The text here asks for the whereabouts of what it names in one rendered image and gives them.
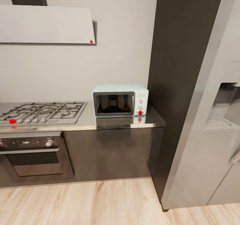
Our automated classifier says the microwave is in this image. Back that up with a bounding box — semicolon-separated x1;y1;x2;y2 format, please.
91;82;149;117

